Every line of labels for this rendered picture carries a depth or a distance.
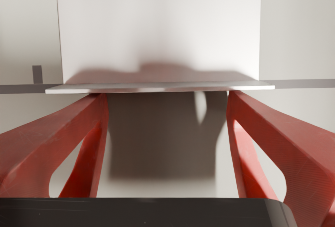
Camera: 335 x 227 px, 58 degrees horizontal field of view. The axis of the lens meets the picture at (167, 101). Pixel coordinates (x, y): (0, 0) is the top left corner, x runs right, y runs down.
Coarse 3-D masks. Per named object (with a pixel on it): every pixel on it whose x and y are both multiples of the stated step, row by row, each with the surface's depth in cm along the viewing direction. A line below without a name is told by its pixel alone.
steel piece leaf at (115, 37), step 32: (64, 0) 13; (96, 0) 13; (128, 0) 13; (160, 0) 13; (192, 0) 13; (224, 0) 13; (256, 0) 13; (64, 32) 13; (96, 32) 13; (128, 32) 13; (160, 32) 13; (192, 32) 13; (224, 32) 13; (256, 32) 13; (64, 64) 13; (96, 64) 13; (128, 64) 13; (160, 64) 13; (192, 64) 13; (224, 64) 13; (256, 64) 13
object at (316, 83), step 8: (264, 80) 13; (272, 80) 13; (280, 80) 13; (288, 80) 13; (296, 80) 13; (304, 80) 13; (312, 80) 13; (320, 80) 13; (328, 80) 13; (0, 88) 13; (8, 88) 13; (16, 88) 13; (24, 88) 13; (32, 88) 13; (40, 88) 13; (280, 88) 13; (288, 88) 13
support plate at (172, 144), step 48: (0, 0) 13; (48, 0) 13; (288, 0) 13; (0, 48) 13; (48, 48) 13; (288, 48) 13; (0, 96) 13; (48, 96) 13; (144, 96) 13; (192, 96) 13; (288, 96) 13; (144, 144) 14; (192, 144) 14; (144, 192) 14; (192, 192) 14
